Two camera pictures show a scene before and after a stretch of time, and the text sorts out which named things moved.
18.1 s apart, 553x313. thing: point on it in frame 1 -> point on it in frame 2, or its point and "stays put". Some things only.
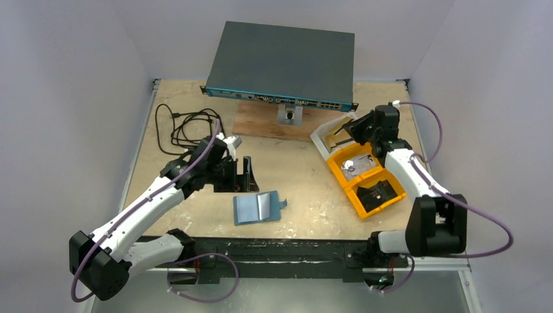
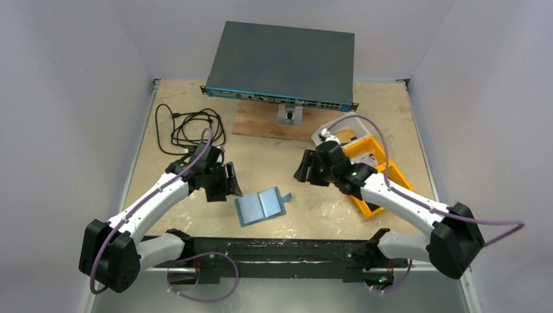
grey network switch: [283, 64] stays put
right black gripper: [358, 128] -> [313, 168]
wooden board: [260, 119] stays put
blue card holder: [263, 207] stays put
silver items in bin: [353, 167] stays put
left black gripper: [249, 184] -> [227, 187]
